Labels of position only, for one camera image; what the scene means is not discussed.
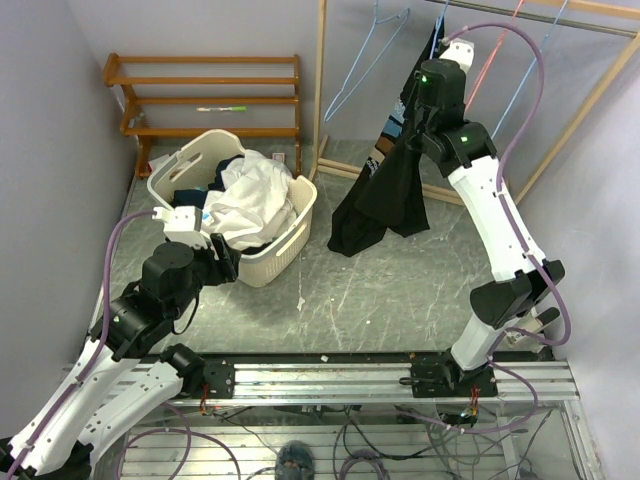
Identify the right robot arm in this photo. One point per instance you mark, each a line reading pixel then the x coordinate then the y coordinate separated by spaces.
pixel 522 276

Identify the brown wooden shoe rack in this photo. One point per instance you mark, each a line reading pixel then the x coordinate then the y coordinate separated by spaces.
pixel 133 122

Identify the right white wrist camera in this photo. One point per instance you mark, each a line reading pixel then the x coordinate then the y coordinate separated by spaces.
pixel 460 51

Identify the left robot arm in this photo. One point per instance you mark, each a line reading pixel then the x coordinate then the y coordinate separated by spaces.
pixel 80 422

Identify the white paper scrap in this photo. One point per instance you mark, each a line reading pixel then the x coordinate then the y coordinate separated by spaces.
pixel 155 163

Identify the aluminium mounting rail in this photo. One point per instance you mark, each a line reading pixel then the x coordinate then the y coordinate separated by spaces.
pixel 271 380

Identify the pink wire hanger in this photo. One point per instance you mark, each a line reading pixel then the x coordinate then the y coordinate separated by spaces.
pixel 490 59

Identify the green white pen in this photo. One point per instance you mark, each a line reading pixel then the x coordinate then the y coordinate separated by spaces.
pixel 221 109

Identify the white t shirt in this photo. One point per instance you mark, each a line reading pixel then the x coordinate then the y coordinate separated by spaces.
pixel 253 209

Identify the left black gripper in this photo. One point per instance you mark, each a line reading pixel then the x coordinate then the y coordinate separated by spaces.
pixel 224 267

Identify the blue hanger far left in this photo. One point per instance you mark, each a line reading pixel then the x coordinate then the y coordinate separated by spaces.
pixel 356 74

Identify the white label tag device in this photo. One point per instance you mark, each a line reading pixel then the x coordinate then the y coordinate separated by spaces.
pixel 535 322

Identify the blue hanger right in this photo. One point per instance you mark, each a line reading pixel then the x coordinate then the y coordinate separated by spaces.
pixel 524 79

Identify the black t shirt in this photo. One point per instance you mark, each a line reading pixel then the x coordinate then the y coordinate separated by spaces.
pixel 387 194

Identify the white laundry basket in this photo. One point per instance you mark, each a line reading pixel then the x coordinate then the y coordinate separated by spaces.
pixel 193 166

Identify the blue hanger holding black shirt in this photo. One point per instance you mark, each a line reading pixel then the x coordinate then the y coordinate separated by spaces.
pixel 440 22

